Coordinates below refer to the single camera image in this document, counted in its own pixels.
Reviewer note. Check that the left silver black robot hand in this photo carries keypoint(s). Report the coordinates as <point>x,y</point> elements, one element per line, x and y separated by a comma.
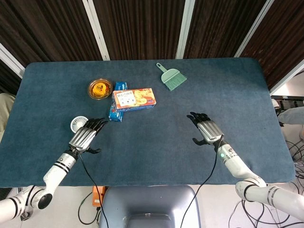
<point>82,137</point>

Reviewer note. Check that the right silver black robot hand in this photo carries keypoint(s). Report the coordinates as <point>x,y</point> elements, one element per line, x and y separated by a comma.
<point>210,131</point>

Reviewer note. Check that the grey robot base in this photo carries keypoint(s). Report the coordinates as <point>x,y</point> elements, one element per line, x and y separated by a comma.
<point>149,207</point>

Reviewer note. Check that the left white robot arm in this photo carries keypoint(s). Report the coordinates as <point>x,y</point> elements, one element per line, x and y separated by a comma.
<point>51,175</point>

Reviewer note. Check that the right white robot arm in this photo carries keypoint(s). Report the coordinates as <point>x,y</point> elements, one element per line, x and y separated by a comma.
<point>247,178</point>

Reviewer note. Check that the small white round fan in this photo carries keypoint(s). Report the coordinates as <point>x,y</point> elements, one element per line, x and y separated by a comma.
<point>78,124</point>

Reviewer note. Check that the orange box with white label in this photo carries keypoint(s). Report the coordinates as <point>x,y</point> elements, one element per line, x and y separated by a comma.
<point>97,197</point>

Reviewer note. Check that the green small hand brush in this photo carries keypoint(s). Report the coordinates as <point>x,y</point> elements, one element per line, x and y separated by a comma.
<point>172,77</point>

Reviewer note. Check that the blue carton box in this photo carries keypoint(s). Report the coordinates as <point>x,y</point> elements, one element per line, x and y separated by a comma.
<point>116,111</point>

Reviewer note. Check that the yellow tape measure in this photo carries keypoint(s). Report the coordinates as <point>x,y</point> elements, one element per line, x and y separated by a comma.
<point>99,89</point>

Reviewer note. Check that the round glass bowl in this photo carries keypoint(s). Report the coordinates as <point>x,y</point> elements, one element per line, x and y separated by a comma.
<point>100,89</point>

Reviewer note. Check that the blue table cloth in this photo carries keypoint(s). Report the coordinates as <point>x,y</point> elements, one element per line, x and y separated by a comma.
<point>152,133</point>

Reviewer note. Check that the orange cookie box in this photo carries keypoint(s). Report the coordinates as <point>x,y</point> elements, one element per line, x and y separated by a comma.
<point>134,98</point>

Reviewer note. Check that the white partition frame post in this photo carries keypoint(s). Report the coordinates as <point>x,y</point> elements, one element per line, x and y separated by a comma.
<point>253,28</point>
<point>96,29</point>
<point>185,28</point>
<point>10,63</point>

